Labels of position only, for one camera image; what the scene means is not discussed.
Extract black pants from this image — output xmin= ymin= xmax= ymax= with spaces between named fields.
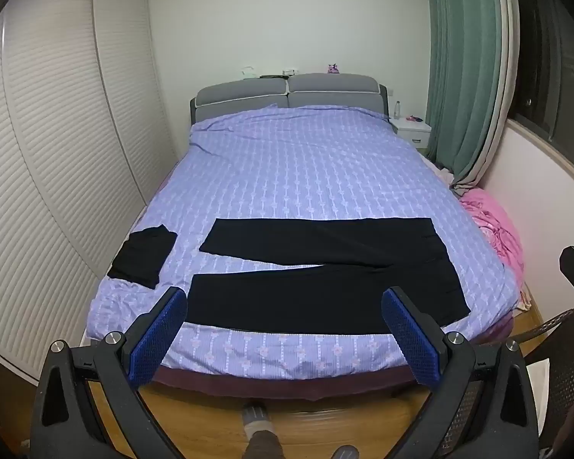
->
xmin=186 ymin=217 xmax=470 ymax=335

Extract white nightstand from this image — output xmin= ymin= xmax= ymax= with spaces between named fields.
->
xmin=392 ymin=117 xmax=432 ymax=156

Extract grey upholstered headboard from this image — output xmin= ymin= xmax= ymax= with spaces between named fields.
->
xmin=190 ymin=73 xmax=393 ymax=127

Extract purple floral bed sheet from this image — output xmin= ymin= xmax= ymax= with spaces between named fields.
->
xmin=83 ymin=103 xmax=522 ymax=383

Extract pale cloth heap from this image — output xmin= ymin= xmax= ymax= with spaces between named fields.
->
xmin=423 ymin=157 xmax=456 ymax=188

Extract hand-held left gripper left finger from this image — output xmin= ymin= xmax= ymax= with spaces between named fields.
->
xmin=29 ymin=286 xmax=192 ymax=459

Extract green curtain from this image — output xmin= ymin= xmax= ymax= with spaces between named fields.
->
xmin=423 ymin=0 xmax=518 ymax=191

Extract dark window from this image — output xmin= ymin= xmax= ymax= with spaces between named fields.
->
xmin=512 ymin=0 xmax=574 ymax=173

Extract brown mesh chair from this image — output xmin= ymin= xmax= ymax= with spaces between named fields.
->
xmin=507 ymin=308 xmax=574 ymax=459

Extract folded black cloth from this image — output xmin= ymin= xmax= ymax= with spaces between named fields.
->
xmin=106 ymin=225 xmax=178 ymax=290

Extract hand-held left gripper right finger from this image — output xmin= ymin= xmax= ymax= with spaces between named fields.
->
xmin=382 ymin=287 xmax=541 ymax=459

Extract person's left leg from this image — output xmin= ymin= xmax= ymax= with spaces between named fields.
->
xmin=241 ymin=404 xmax=286 ymax=459

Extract white louvered wardrobe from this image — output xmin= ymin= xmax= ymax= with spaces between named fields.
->
xmin=0 ymin=0 xmax=178 ymax=393

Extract pink blanket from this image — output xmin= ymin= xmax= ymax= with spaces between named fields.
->
xmin=459 ymin=187 xmax=532 ymax=311

